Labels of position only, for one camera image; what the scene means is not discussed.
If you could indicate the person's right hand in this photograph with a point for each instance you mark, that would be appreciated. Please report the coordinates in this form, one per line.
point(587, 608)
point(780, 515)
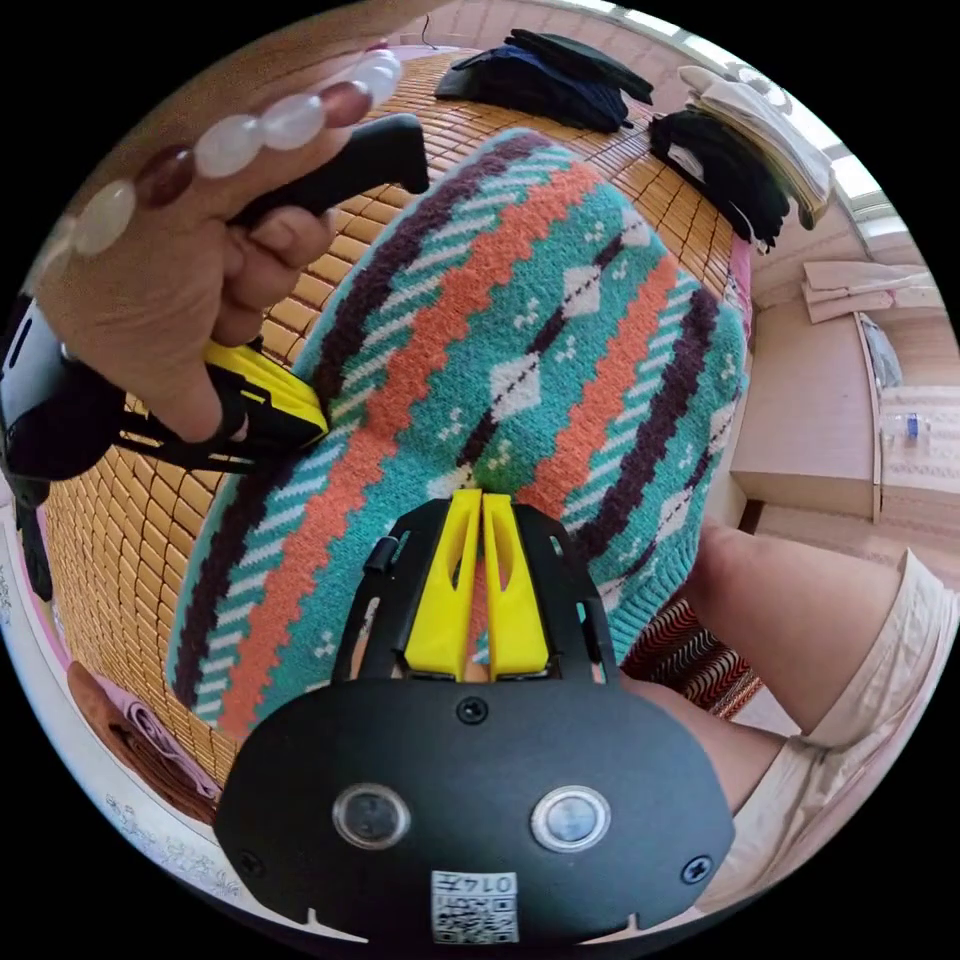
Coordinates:
point(150, 285)

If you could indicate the black and white pile of clothes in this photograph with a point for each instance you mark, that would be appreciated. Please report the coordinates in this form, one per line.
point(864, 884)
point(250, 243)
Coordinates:
point(735, 165)

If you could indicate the brown and pink folded cloth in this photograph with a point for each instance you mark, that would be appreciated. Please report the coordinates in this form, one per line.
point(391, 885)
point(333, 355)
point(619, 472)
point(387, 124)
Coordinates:
point(150, 735)

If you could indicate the light wooden cupboard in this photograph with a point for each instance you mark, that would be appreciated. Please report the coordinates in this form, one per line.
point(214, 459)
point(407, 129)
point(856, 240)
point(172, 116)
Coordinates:
point(810, 405)

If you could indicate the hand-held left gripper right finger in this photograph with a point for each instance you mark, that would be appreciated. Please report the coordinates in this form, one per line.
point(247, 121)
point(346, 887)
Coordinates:
point(517, 615)

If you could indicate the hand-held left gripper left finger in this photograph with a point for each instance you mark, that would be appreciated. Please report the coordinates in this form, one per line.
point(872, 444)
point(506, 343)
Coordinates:
point(439, 600)

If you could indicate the bed with woven mat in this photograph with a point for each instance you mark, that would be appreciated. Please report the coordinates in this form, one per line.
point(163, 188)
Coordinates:
point(127, 525)

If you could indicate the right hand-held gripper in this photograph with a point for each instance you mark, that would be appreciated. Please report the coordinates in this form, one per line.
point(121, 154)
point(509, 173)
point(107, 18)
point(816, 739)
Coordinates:
point(60, 427)

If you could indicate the dark pile of clothes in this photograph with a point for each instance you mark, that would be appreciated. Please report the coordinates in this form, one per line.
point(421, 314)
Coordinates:
point(547, 82)

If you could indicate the person's body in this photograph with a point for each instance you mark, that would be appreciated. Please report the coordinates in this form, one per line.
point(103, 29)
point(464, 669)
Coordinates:
point(810, 675)

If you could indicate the blue and white patterned sweater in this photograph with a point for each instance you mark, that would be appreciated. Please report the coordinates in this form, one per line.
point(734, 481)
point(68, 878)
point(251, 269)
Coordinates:
point(525, 337)

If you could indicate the red striped cloth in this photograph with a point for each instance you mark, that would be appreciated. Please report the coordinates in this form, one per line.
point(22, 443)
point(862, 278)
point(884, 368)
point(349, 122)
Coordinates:
point(690, 660)

